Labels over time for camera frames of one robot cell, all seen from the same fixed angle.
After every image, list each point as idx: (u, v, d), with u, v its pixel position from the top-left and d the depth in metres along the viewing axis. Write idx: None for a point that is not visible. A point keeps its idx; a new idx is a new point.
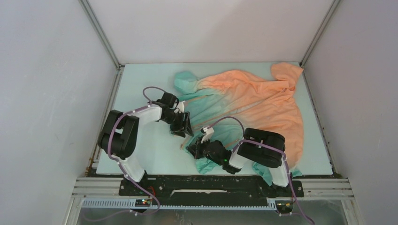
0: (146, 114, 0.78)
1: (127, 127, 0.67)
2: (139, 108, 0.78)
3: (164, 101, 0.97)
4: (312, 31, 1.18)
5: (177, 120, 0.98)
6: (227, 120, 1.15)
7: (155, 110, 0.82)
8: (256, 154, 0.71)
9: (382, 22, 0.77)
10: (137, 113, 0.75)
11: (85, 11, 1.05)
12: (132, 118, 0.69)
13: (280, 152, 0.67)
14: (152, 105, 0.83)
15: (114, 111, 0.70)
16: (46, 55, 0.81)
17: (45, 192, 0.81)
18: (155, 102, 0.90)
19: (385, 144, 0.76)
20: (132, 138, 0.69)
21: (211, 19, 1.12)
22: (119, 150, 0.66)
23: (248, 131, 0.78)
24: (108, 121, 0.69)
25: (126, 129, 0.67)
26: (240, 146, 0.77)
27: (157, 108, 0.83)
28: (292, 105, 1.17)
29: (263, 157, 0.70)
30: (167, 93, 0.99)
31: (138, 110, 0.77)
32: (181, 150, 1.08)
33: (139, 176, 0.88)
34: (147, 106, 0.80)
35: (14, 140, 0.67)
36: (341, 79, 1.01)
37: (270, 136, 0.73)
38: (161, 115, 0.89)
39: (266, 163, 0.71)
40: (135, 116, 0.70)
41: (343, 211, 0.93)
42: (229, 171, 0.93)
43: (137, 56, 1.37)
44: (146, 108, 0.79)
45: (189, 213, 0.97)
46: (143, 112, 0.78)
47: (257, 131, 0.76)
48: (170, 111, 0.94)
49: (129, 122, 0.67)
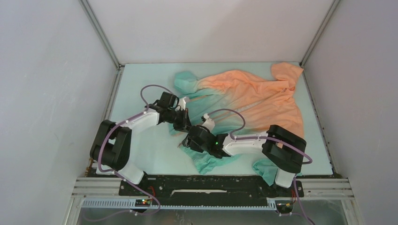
0: (140, 122, 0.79)
1: (119, 139, 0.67)
2: (133, 116, 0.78)
3: (163, 102, 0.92)
4: (312, 31, 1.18)
5: (178, 118, 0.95)
6: (227, 119, 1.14)
7: (150, 116, 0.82)
8: (285, 157, 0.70)
9: (383, 22, 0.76)
10: (131, 122, 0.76)
11: (85, 11, 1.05)
12: (124, 130, 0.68)
13: (312, 160, 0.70)
14: (147, 110, 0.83)
15: (107, 122, 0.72)
16: (46, 54, 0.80)
17: (45, 192, 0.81)
18: (153, 105, 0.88)
19: (385, 144, 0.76)
20: (124, 150, 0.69)
21: (210, 19, 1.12)
22: (110, 162, 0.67)
23: (275, 128, 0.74)
24: (101, 133, 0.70)
25: (118, 141, 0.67)
26: (268, 143, 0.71)
27: (154, 113, 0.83)
28: (292, 105, 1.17)
29: (292, 162, 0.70)
30: (166, 93, 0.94)
31: (132, 118, 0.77)
32: (179, 148, 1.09)
33: (138, 178, 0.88)
34: (142, 113, 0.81)
35: (14, 139, 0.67)
36: (341, 79, 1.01)
37: (297, 141, 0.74)
38: (159, 119, 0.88)
39: (286, 167, 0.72)
40: (127, 128, 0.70)
41: (343, 211, 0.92)
42: (216, 155, 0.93)
43: (137, 56, 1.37)
44: (140, 116, 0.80)
45: (189, 213, 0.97)
46: (138, 120, 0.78)
47: (286, 133, 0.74)
48: (169, 112, 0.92)
49: (121, 134, 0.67)
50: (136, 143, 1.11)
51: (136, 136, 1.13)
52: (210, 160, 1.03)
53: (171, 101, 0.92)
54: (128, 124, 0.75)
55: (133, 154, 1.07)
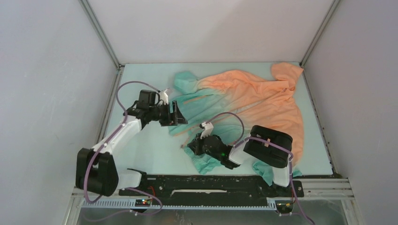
0: (120, 138, 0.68)
1: (102, 168, 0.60)
2: (110, 135, 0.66)
3: (142, 102, 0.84)
4: (312, 31, 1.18)
5: (163, 114, 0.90)
6: (225, 120, 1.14)
7: (131, 126, 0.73)
8: (263, 151, 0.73)
9: (383, 22, 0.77)
10: (110, 143, 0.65)
11: (85, 11, 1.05)
12: (105, 156, 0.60)
13: (290, 152, 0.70)
14: (126, 121, 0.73)
15: (84, 149, 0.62)
16: (46, 55, 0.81)
17: (45, 191, 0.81)
18: (132, 109, 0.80)
19: (385, 144, 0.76)
20: (110, 174, 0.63)
21: (210, 19, 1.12)
22: (100, 190, 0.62)
23: (256, 128, 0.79)
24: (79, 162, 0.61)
25: (102, 170, 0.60)
26: (246, 143, 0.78)
27: (134, 122, 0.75)
28: (292, 105, 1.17)
29: (270, 156, 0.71)
30: (143, 91, 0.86)
31: (109, 138, 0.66)
32: (182, 149, 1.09)
33: (136, 182, 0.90)
34: (121, 126, 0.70)
35: (15, 139, 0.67)
36: (342, 79, 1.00)
37: (278, 136, 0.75)
38: (143, 123, 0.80)
39: (270, 162, 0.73)
40: (109, 153, 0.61)
41: (343, 211, 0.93)
42: (227, 166, 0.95)
43: (137, 56, 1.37)
44: (119, 131, 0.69)
45: (189, 213, 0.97)
46: (117, 138, 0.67)
47: (265, 130, 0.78)
48: (151, 111, 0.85)
49: (102, 162, 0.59)
50: (135, 143, 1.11)
51: (136, 137, 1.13)
52: (210, 160, 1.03)
53: (150, 98, 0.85)
54: (107, 147, 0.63)
55: (133, 154, 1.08)
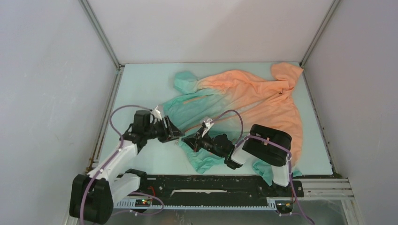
0: (116, 165, 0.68)
1: (97, 194, 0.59)
2: (106, 161, 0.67)
3: (137, 126, 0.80)
4: (312, 31, 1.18)
5: (159, 131, 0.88)
6: (225, 122, 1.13)
7: (126, 152, 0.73)
8: (260, 150, 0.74)
9: (383, 22, 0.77)
10: (106, 169, 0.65)
11: (85, 11, 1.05)
12: (101, 183, 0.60)
13: (287, 150, 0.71)
14: (122, 146, 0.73)
15: (80, 176, 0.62)
16: (46, 55, 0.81)
17: (45, 191, 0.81)
18: (127, 135, 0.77)
19: (385, 143, 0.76)
20: (105, 200, 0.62)
21: (210, 20, 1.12)
22: (94, 218, 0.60)
23: (255, 127, 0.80)
24: (75, 190, 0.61)
25: (97, 197, 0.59)
26: (245, 142, 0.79)
27: (130, 146, 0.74)
28: (290, 105, 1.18)
29: (268, 154, 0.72)
30: (138, 112, 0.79)
31: (105, 164, 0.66)
32: (178, 145, 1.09)
33: (136, 185, 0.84)
34: (118, 151, 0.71)
35: (15, 139, 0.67)
36: (342, 79, 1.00)
37: (276, 134, 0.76)
38: (139, 147, 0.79)
39: (269, 160, 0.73)
40: (104, 180, 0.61)
41: (343, 211, 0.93)
42: (229, 166, 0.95)
43: (137, 56, 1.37)
44: (116, 156, 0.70)
45: (189, 213, 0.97)
46: (112, 164, 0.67)
47: (264, 129, 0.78)
48: (147, 133, 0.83)
49: (97, 189, 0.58)
50: None
51: None
52: (207, 158, 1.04)
53: (145, 122, 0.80)
54: (103, 173, 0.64)
55: None
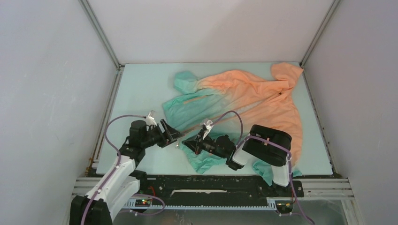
0: (113, 183, 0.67)
1: (95, 216, 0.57)
2: (103, 180, 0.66)
3: (133, 140, 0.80)
4: (312, 30, 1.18)
5: (156, 138, 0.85)
6: (225, 123, 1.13)
7: (124, 168, 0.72)
8: (260, 150, 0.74)
9: (383, 22, 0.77)
10: (104, 189, 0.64)
11: (85, 11, 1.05)
12: (99, 204, 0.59)
13: (287, 150, 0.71)
14: (119, 162, 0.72)
15: (78, 198, 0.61)
16: (46, 55, 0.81)
17: (45, 192, 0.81)
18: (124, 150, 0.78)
19: (385, 144, 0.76)
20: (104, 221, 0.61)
21: (210, 20, 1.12)
22: None
23: (255, 127, 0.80)
24: (73, 213, 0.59)
25: (95, 218, 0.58)
26: (245, 142, 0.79)
27: (128, 162, 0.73)
28: (289, 105, 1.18)
29: (268, 154, 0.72)
30: (131, 126, 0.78)
31: (103, 183, 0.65)
32: (179, 147, 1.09)
33: (136, 188, 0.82)
34: (115, 168, 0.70)
35: (15, 139, 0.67)
36: (342, 79, 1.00)
37: (276, 134, 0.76)
38: (137, 161, 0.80)
39: (269, 160, 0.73)
40: (102, 201, 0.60)
41: (343, 211, 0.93)
42: (230, 166, 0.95)
43: (137, 56, 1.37)
44: (113, 174, 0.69)
45: (189, 213, 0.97)
46: (110, 183, 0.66)
47: (264, 129, 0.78)
48: (144, 144, 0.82)
49: (96, 210, 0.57)
50: None
51: None
52: (206, 159, 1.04)
53: (140, 135, 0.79)
54: (101, 193, 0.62)
55: None
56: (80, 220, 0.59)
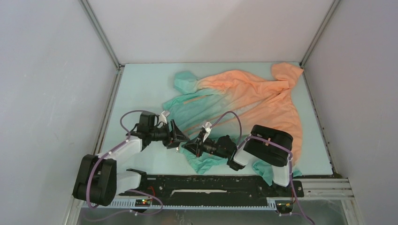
0: (123, 152, 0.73)
1: (103, 173, 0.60)
2: (116, 146, 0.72)
3: (142, 126, 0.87)
4: (312, 30, 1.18)
5: (163, 134, 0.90)
6: (225, 125, 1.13)
7: (133, 143, 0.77)
8: (261, 150, 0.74)
9: (383, 21, 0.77)
10: (114, 153, 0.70)
11: (85, 11, 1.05)
12: (109, 162, 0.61)
13: (288, 151, 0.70)
14: (130, 138, 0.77)
15: (88, 156, 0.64)
16: (46, 55, 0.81)
17: (45, 191, 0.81)
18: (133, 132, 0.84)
19: (385, 144, 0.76)
20: (111, 182, 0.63)
21: (210, 20, 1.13)
22: (98, 199, 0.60)
23: (256, 127, 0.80)
24: (83, 169, 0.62)
25: (103, 175, 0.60)
26: (247, 142, 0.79)
27: (136, 140, 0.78)
28: (287, 106, 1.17)
29: (269, 154, 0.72)
30: (143, 114, 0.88)
31: (115, 149, 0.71)
32: (179, 152, 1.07)
33: (136, 183, 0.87)
34: (125, 141, 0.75)
35: (15, 138, 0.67)
36: (342, 79, 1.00)
37: (277, 134, 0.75)
38: (142, 145, 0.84)
39: (270, 161, 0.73)
40: (112, 159, 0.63)
41: (343, 211, 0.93)
42: (232, 167, 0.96)
43: (137, 56, 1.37)
44: (124, 145, 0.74)
45: (189, 213, 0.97)
46: (121, 150, 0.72)
47: (266, 129, 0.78)
48: (151, 133, 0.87)
49: (105, 167, 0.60)
50: None
51: None
52: (206, 159, 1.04)
53: (149, 122, 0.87)
54: (111, 155, 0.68)
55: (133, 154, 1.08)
56: (87, 179, 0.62)
